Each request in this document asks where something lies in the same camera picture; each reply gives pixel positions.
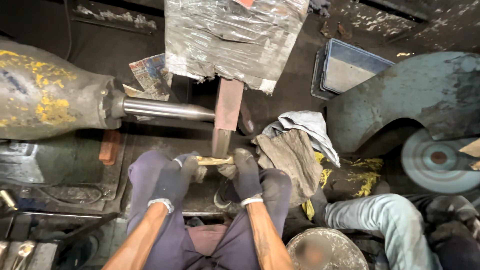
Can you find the person's purple trousers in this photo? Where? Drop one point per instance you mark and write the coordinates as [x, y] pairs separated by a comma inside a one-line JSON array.
[[221, 243]]

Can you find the person's left hand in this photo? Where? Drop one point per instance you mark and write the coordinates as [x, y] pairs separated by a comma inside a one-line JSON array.
[[170, 183]]

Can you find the crumpled newspaper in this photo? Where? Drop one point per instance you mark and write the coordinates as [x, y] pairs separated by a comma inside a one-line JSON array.
[[150, 75]]

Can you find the dirty brown rag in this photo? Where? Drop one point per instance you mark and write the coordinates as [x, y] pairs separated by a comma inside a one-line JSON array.
[[290, 161]]

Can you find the shiny steel spindle shaft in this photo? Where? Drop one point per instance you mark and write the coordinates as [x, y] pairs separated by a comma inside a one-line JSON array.
[[165, 108]]

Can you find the person's left fingers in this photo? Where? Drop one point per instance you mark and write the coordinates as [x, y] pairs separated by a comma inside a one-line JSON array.
[[191, 167]]

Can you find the dark machine base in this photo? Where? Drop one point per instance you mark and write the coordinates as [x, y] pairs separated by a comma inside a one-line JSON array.
[[56, 168]]

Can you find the blue plastic crate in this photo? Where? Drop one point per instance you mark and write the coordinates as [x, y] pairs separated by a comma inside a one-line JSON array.
[[347, 71]]

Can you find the grey motor housing yellow stains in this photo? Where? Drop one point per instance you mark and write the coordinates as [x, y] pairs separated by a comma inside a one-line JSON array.
[[45, 90]]

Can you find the grey cloth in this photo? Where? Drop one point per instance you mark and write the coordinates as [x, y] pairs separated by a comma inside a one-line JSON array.
[[311, 125]]

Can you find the brass metal part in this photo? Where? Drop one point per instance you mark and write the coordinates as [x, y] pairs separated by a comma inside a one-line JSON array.
[[214, 161]]

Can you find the yellow cloth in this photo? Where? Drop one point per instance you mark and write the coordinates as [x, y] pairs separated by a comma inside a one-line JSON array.
[[365, 176]]

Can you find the red brick block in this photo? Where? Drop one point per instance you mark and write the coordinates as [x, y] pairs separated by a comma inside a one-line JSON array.
[[109, 147]]

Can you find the plastic-wrapped wheel guard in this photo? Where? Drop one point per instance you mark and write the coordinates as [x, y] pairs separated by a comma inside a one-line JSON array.
[[232, 41]]

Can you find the grey grinding disc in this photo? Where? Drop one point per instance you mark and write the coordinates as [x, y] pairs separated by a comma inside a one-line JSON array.
[[438, 161]]

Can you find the person's right hand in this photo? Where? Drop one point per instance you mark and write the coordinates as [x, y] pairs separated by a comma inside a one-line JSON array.
[[245, 180]]

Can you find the brown polishing wheel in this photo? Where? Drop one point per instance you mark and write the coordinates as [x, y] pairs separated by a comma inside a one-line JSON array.
[[227, 112]]

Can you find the blue-green machine guard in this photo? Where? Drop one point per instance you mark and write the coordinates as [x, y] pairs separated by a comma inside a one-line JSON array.
[[397, 97]]

